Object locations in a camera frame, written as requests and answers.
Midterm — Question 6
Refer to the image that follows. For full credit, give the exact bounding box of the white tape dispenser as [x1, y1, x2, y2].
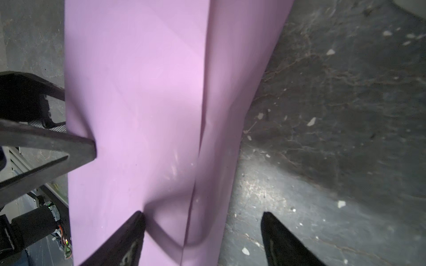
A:
[393, 0, 426, 19]

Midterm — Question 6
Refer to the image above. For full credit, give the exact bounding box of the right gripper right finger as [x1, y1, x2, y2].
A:
[261, 212, 325, 266]

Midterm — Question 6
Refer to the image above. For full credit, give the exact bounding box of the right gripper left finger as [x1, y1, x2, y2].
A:
[82, 211, 146, 266]

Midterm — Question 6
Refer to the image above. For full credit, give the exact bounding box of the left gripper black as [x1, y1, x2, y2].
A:
[1, 71, 97, 206]

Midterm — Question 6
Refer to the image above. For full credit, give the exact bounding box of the pink wrapping paper sheet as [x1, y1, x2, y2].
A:
[64, 1, 292, 266]

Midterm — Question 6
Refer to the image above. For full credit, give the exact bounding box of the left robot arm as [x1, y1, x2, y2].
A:
[1, 71, 97, 265]

